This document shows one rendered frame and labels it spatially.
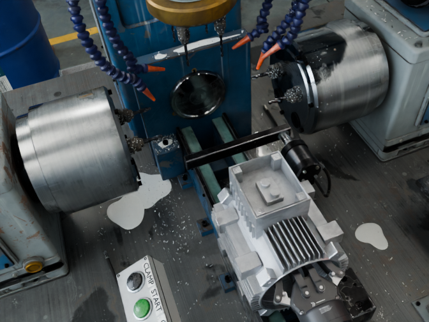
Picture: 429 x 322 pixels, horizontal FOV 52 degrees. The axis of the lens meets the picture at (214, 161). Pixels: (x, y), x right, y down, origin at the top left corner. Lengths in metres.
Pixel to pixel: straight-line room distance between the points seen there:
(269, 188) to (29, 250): 0.55
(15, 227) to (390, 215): 0.87
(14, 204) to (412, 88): 0.91
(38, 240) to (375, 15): 0.92
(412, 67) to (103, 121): 0.68
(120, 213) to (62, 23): 2.66
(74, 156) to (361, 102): 0.65
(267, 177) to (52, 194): 0.44
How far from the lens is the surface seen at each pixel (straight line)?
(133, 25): 1.12
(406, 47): 1.07
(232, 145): 0.97
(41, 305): 1.13
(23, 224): 0.97
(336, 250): 0.76
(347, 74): 1.03
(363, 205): 1.19
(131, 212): 1.18
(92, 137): 0.90
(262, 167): 0.82
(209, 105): 1.16
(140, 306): 0.75
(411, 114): 1.21
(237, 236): 0.79
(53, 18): 3.78
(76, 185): 0.92
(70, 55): 3.30
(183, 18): 0.84
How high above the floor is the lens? 1.74
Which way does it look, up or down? 49 degrees down
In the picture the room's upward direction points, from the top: 6 degrees counter-clockwise
